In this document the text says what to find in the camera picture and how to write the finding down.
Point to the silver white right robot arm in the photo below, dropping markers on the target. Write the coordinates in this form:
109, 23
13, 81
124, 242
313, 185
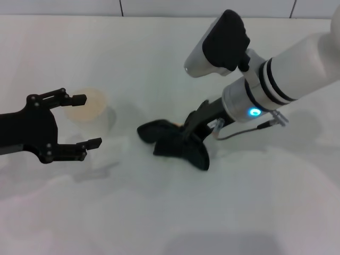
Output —
287, 71

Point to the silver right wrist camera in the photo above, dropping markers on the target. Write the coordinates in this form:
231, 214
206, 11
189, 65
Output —
220, 45

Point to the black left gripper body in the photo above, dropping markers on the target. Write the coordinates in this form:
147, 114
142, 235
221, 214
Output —
32, 130

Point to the brown water stain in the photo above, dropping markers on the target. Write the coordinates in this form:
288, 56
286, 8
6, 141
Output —
177, 124

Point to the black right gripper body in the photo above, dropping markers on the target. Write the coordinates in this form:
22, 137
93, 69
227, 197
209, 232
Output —
210, 117

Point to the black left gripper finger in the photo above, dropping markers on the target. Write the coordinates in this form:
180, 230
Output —
78, 99
77, 150

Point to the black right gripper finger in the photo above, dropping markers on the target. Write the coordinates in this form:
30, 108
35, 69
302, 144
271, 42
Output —
188, 130

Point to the white cup with brown liquid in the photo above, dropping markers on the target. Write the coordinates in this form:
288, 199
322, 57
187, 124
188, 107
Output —
90, 111

